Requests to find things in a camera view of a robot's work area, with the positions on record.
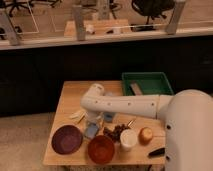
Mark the green plastic tray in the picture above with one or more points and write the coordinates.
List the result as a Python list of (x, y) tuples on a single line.
[(149, 83)]

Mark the black office chair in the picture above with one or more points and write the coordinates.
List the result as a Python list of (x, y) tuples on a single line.
[(152, 9)]

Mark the brass wooden stick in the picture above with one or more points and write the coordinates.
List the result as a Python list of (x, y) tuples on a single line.
[(81, 118)]

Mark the wooden table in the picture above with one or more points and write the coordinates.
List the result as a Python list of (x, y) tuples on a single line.
[(69, 103)]

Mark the blue cup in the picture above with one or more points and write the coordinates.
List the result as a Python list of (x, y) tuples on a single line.
[(108, 117)]

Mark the white cup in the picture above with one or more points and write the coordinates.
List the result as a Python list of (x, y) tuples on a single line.
[(128, 139)]

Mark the red bowl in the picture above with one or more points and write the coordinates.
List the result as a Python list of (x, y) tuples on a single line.
[(101, 149)]

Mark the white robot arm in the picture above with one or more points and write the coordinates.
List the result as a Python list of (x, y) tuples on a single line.
[(187, 116)]

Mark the grey block in tray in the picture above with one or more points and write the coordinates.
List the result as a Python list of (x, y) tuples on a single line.
[(135, 88)]

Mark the orange apple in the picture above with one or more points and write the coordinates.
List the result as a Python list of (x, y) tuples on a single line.
[(145, 135)]

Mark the black handled knife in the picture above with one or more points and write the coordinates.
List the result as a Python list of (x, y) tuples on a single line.
[(157, 152)]

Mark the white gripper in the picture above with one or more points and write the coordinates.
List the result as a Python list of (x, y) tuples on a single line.
[(95, 118)]

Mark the bunch of dark grapes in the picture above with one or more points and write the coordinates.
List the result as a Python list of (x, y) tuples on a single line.
[(116, 132)]

